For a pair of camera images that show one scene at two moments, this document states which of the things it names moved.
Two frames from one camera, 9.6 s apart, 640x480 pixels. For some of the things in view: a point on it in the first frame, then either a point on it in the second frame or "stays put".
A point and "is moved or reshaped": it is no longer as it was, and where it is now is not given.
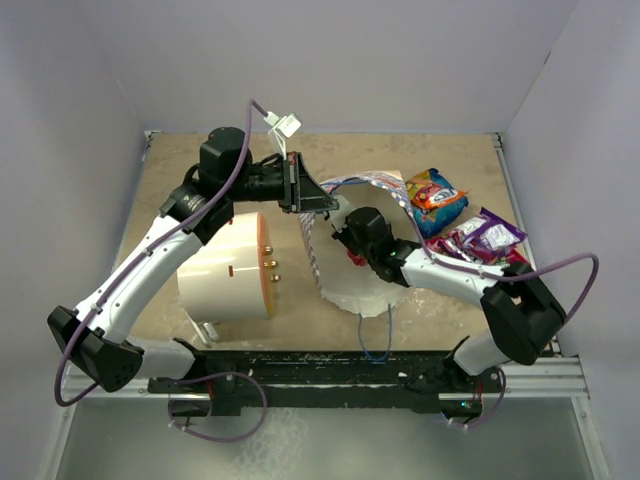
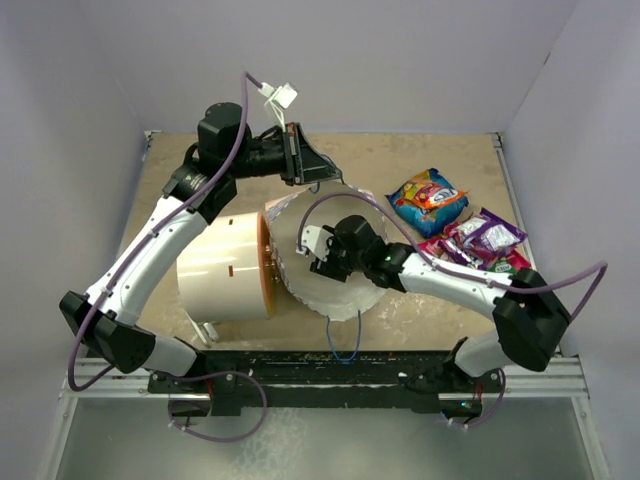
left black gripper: x=300 y=193 → x=301 y=163
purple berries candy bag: x=491 y=231 stays put
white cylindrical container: x=229 y=277 stays put
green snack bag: x=515 y=259 is moved or reshaped
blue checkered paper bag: x=345 y=281 → x=324 y=204
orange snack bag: x=426 y=196 stays put
